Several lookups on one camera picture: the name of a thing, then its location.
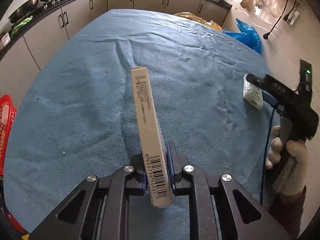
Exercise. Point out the small white box on counter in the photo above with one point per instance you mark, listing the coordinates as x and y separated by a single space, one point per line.
4 39

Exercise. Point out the yellow plastic bag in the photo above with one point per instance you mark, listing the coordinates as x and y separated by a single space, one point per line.
191 16

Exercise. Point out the kitchen base cabinets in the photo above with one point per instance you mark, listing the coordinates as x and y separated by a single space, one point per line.
35 44

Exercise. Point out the white carton box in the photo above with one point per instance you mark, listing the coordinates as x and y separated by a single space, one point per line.
151 139

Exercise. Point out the red plastic mesh basket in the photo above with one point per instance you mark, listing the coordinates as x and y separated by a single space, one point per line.
8 114

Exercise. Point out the green cloth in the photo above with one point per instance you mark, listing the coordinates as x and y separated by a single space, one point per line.
17 27

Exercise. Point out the right gloved hand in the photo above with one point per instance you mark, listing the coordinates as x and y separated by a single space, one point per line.
294 185

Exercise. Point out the blue plastic bag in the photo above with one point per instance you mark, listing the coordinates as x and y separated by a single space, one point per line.
247 35

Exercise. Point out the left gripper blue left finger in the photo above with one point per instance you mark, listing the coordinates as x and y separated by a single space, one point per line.
141 180

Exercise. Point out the green white tissue pack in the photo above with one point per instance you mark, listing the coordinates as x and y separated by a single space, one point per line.
252 94

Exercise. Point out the dark frying pan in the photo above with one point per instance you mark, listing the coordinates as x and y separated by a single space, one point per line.
25 8

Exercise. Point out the blue table cloth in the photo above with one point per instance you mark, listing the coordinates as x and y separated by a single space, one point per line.
78 116

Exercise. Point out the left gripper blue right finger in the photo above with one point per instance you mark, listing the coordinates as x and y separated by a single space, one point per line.
173 166

